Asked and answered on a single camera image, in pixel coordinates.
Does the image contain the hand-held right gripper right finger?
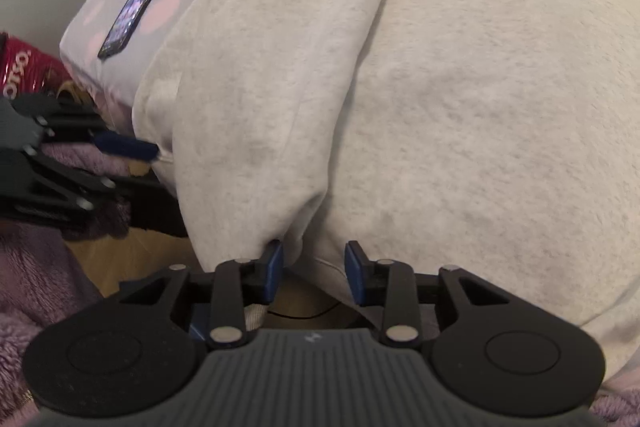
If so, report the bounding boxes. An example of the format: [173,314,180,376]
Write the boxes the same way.
[344,240,506,350]

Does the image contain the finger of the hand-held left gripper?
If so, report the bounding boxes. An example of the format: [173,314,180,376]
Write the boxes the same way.
[15,148,177,229]
[12,93,162,164]

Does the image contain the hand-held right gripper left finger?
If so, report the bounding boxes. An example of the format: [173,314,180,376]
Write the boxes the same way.
[119,239,286,351]

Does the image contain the light grey sweatshirt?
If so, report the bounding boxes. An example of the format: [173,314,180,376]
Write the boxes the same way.
[132,0,640,399]

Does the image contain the red snack packet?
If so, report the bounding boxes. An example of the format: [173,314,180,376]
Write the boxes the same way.
[0,32,77,101]

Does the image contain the smartphone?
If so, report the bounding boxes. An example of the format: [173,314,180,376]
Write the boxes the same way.
[97,0,165,60]

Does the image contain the purple fluffy robe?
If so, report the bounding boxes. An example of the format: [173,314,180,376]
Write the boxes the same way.
[0,139,640,427]

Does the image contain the black cable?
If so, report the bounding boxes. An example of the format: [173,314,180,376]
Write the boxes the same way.
[265,302,342,321]

